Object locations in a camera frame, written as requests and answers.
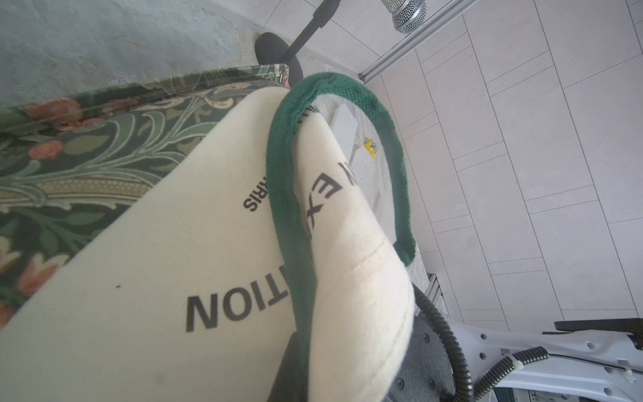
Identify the black microphone stand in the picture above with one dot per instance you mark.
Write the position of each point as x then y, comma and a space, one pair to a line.
271, 49

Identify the clear translucent pencil case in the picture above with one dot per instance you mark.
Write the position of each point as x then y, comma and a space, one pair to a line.
344, 127

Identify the cream canvas tote bag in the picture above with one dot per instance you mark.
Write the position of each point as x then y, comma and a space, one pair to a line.
163, 242

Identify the ribbed clear pencil case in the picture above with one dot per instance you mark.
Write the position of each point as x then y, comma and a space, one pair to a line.
372, 184

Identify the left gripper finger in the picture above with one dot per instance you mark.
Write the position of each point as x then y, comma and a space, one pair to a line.
288, 384

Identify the small yellow toy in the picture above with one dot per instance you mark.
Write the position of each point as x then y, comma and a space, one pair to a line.
371, 148

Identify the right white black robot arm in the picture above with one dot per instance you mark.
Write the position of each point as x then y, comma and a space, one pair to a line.
592, 360

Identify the silver glitter microphone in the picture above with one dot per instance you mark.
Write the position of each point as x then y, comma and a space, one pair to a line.
407, 15

